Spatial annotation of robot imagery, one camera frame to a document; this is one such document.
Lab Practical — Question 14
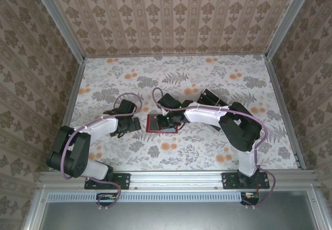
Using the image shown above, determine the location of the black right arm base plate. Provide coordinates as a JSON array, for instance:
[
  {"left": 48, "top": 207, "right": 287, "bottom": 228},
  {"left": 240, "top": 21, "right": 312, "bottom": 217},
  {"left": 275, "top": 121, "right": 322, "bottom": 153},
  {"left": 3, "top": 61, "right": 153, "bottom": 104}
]
[{"left": 222, "top": 172, "right": 270, "bottom": 190}]

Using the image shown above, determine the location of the white slotted cable duct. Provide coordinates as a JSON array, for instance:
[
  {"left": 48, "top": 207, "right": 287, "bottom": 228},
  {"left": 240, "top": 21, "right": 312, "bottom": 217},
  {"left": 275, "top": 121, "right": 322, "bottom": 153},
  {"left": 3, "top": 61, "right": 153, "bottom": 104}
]
[{"left": 48, "top": 191, "right": 244, "bottom": 204}]

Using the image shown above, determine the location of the black compartment tray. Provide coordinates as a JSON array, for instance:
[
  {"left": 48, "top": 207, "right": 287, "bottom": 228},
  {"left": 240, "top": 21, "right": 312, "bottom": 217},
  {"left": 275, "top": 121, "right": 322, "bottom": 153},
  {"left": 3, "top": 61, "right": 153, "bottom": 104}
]
[{"left": 203, "top": 88, "right": 222, "bottom": 103}]

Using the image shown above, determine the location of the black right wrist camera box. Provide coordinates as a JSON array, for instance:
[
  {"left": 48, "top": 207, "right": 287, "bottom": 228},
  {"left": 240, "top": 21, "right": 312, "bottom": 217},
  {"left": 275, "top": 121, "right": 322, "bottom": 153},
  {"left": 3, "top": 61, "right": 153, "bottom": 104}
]
[{"left": 158, "top": 93, "right": 180, "bottom": 109}]

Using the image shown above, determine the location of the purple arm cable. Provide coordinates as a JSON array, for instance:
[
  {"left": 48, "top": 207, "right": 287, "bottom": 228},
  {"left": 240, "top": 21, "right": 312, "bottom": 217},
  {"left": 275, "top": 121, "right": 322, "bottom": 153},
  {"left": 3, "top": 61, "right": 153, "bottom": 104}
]
[
  {"left": 60, "top": 92, "right": 144, "bottom": 211},
  {"left": 151, "top": 87, "right": 278, "bottom": 210}
]

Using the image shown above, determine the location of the red leather card holder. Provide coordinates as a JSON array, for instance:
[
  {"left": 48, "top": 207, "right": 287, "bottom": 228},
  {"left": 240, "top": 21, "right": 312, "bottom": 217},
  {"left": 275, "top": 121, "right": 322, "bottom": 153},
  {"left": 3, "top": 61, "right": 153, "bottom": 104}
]
[{"left": 146, "top": 113, "right": 179, "bottom": 135}]

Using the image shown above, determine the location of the aluminium corner post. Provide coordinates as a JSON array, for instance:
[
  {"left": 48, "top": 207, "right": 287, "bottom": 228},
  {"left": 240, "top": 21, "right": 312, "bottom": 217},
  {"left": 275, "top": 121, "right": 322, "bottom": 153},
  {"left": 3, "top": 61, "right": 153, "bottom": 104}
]
[
  {"left": 264, "top": 0, "right": 316, "bottom": 60},
  {"left": 29, "top": 0, "right": 86, "bottom": 63}
]

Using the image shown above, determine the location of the grey metal panel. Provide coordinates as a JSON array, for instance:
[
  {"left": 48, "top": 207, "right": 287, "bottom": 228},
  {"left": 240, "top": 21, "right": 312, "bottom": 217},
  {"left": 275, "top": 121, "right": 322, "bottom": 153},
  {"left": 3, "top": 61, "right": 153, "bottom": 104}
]
[{"left": 23, "top": 185, "right": 332, "bottom": 230}]

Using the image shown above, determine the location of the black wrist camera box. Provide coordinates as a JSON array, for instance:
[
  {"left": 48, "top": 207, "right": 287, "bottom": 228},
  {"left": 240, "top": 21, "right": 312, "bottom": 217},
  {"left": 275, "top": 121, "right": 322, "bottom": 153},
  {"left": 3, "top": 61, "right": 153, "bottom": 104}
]
[
  {"left": 158, "top": 93, "right": 180, "bottom": 109},
  {"left": 118, "top": 99, "right": 137, "bottom": 116}
]

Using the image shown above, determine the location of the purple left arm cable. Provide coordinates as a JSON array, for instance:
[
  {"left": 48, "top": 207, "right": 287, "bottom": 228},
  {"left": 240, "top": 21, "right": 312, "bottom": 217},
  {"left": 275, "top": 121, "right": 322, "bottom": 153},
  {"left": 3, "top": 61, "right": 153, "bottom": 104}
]
[{"left": 60, "top": 92, "right": 144, "bottom": 211}]

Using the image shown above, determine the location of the aluminium mounting crossbar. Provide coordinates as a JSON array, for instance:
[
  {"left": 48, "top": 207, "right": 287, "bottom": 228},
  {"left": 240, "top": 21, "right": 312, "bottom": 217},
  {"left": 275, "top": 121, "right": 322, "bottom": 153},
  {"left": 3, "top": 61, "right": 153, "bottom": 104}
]
[{"left": 38, "top": 170, "right": 319, "bottom": 192}]

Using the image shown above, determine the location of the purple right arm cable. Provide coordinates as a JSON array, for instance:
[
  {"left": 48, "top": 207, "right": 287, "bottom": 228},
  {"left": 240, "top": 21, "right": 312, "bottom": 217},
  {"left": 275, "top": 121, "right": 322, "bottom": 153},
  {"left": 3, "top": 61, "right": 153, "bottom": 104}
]
[{"left": 151, "top": 87, "right": 278, "bottom": 210}]

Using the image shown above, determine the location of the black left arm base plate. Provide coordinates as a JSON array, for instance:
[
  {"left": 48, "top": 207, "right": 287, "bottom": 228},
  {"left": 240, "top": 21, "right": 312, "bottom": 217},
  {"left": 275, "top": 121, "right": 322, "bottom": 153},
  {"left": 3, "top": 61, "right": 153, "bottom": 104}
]
[{"left": 84, "top": 172, "right": 131, "bottom": 190}]

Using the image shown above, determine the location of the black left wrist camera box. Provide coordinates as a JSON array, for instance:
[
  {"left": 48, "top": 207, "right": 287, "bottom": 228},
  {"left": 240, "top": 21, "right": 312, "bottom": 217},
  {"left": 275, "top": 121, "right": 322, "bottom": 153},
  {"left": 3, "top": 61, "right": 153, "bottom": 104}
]
[{"left": 118, "top": 99, "right": 137, "bottom": 116}]

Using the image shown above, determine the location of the black credit card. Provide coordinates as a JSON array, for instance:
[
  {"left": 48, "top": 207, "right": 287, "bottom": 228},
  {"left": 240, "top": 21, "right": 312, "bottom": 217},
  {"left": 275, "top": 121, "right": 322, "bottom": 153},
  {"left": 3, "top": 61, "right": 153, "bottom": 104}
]
[
  {"left": 197, "top": 94, "right": 210, "bottom": 106},
  {"left": 211, "top": 98, "right": 229, "bottom": 108}
]

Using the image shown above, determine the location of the aluminium table edge rail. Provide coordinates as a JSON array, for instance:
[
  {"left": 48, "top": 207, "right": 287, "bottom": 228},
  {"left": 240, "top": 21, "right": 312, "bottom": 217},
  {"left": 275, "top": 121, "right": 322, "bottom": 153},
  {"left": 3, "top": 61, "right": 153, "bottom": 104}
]
[
  {"left": 83, "top": 52, "right": 268, "bottom": 59},
  {"left": 49, "top": 59, "right": 86, "bottom": 171},
  {"left": 264, "top": 56, "right": 307, "bottom": 170}
]

